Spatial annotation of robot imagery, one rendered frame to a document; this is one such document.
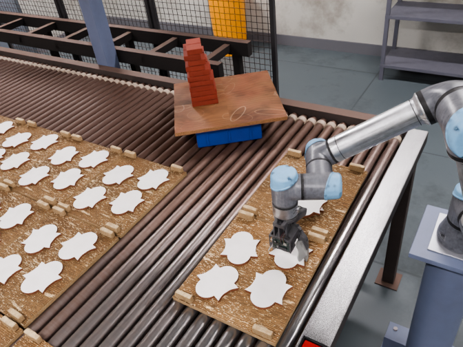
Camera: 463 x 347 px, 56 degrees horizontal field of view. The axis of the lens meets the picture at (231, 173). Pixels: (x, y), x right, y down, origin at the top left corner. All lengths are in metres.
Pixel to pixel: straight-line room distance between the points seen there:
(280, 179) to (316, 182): 0.10
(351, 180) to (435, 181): 1.65
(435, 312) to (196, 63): 1.40
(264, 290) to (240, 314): 0.10
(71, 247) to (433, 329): 1.39
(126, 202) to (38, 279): 0.42
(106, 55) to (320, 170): 2.04
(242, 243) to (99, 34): 1.86
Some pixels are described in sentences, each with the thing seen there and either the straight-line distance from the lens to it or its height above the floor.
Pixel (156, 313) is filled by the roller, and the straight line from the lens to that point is 1.41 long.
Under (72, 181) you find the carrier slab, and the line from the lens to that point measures 1.98.
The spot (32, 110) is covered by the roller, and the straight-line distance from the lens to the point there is 2.77.
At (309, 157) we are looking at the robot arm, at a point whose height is 1.27.
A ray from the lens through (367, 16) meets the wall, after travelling 5.08.
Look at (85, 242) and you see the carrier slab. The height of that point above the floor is 0.95.
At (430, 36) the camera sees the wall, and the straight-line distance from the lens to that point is 5.00.
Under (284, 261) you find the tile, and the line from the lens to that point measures 1.42.
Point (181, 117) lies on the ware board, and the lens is 2.04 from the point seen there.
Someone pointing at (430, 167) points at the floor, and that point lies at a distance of 3.47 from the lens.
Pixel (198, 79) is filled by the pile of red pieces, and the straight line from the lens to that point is 2.05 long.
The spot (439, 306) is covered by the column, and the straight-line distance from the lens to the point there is 1.83.
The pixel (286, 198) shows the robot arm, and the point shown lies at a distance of 1.21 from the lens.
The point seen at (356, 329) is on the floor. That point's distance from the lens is 2.43.
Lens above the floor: 2.02
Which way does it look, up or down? 37 degrees down
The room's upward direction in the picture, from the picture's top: 8 degrees counter-clockwise
